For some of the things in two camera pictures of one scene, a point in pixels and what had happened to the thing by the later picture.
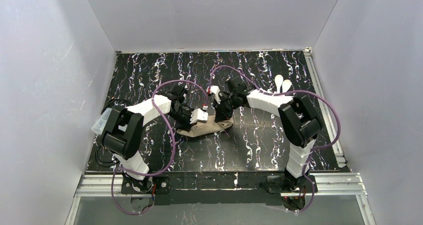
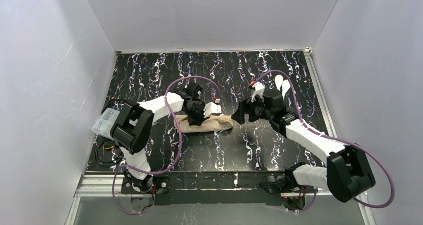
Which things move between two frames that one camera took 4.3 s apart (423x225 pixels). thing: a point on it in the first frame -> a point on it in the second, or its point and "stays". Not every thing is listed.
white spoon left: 278,80 stays
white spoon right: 286,86 stays
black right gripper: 219,107 -> 246,111
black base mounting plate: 218,188 stays
